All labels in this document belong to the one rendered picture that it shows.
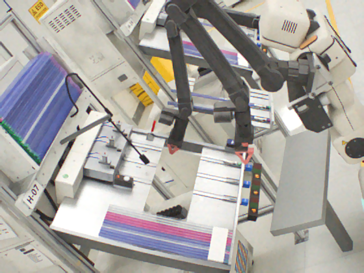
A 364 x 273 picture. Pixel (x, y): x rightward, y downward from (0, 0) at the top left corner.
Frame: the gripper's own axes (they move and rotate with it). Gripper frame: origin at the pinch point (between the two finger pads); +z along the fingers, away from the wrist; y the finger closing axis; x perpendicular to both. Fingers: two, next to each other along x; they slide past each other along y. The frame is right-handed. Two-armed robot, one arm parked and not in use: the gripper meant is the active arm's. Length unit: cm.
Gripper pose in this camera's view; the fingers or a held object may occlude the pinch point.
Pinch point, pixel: (171, 151)
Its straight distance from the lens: 221.7
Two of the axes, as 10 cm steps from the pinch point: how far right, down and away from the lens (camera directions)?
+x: 9.5, 3.0, 0.3
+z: -2.5, 7.5, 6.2
